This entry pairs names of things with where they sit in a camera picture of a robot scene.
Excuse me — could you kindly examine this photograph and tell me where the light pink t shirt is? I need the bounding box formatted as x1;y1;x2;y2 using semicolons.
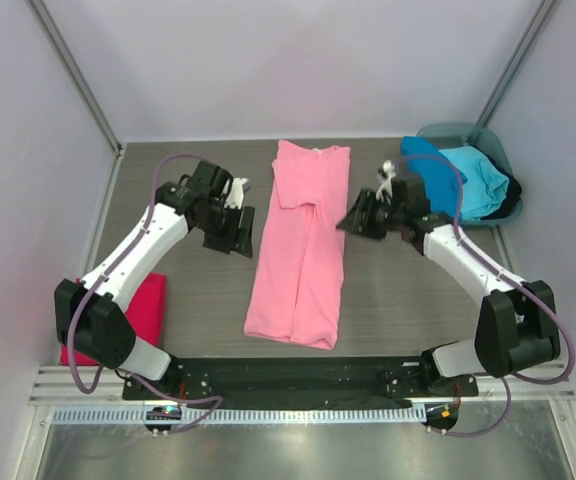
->
243;140;351;350

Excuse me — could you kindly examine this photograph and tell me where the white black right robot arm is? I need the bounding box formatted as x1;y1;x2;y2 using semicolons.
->
337;174;570;394

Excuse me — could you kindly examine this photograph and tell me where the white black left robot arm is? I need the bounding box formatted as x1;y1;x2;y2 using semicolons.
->
54;159;255;383

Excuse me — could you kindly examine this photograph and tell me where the blue t shirt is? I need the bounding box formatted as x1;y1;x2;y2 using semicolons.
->
400;136;468;217

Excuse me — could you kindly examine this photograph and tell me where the teal plastic basket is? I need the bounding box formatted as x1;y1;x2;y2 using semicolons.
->
417;123;523;227

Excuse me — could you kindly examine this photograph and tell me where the cyan t shirt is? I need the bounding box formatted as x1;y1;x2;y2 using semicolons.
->
440;146;509;221

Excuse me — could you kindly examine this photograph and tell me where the black t shirt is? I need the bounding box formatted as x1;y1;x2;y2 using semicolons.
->
483;156;522;220

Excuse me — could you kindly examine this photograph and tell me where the magenta folded t shirt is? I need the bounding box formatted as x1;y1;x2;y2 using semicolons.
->
74;273;167;368

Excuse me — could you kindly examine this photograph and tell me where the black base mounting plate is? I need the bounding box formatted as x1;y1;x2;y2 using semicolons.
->
149;356;479;400

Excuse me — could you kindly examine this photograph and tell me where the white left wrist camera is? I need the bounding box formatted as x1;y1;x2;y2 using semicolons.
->
222;177;251;210

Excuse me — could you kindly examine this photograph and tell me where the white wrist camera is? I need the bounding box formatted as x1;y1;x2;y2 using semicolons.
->
376;160;397;203
222;177;251;210

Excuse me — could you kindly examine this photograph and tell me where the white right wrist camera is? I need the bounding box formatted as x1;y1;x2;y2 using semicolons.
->
376;160;397;203

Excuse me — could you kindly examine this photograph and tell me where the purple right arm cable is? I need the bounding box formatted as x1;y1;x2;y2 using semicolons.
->
392;153;576;438

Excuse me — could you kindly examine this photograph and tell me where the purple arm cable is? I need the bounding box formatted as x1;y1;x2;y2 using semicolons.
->
67;153;225;434
392;153;576;438

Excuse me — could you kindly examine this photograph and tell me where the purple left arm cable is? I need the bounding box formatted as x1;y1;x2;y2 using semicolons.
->
67;153;225;434

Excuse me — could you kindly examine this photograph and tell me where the right aluminium corner post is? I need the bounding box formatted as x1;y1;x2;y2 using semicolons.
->
477;0;561;127

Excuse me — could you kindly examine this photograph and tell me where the aluminium corner post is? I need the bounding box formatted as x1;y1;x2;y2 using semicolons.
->
26;0;123;158
477;0;561;127

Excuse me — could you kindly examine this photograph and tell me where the slotted white cable duct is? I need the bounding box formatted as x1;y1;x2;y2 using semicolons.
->
51;404;426;427

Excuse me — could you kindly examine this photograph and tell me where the aluminium frame rail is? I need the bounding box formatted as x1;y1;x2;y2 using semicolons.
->
28;366;575;406

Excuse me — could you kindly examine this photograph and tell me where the left aluminium corner post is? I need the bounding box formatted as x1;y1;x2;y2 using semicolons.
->
26;0;123;158

